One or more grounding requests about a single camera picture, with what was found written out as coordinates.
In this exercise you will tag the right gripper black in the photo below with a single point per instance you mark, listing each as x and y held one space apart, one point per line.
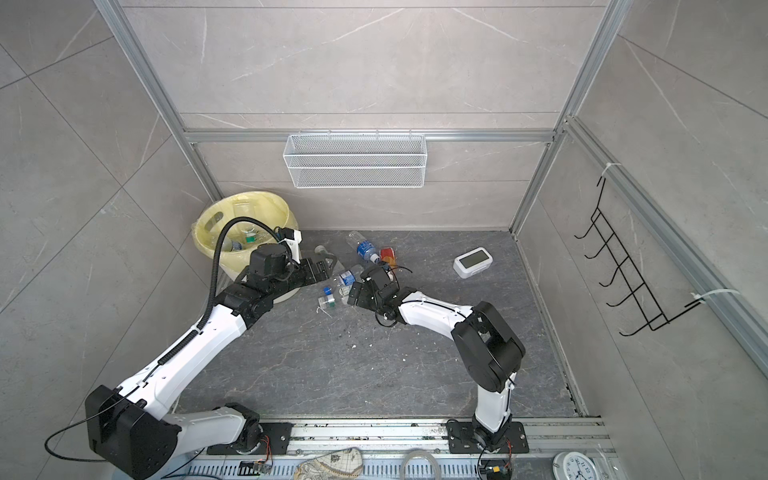
362 301

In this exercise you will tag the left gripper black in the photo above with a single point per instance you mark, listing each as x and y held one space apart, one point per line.
313 276

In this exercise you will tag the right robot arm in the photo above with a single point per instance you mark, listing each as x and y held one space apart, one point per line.
490 350

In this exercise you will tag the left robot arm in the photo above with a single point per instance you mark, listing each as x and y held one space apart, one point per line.
132 427

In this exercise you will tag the white bin with yellow liner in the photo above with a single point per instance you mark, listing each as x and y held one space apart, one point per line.
242 238

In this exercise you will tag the small clear bottle white cap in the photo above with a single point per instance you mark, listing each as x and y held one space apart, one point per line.
323 251

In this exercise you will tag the crushed clear bottle blue band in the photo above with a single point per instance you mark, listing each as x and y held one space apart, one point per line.
348 277

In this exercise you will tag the clear bottle green white label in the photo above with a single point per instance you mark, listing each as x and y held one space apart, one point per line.
334 298

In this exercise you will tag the orange red bottle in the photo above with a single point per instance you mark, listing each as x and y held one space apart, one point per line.
388 255

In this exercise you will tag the white digital clock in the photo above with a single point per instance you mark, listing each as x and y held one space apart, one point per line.
472 262

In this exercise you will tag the white tape roll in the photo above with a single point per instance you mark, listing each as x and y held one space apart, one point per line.
419 464

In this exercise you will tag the patterned cloth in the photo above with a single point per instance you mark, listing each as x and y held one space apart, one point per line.
342 464

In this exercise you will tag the white round analog clock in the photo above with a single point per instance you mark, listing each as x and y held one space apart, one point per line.
574 465

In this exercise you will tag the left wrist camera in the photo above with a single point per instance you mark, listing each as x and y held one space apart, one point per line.
291 239

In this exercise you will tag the white wire mesh basket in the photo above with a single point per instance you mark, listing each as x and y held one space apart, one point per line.
362 160

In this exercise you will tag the black wire hook rack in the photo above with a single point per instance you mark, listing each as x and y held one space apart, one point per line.
628 272

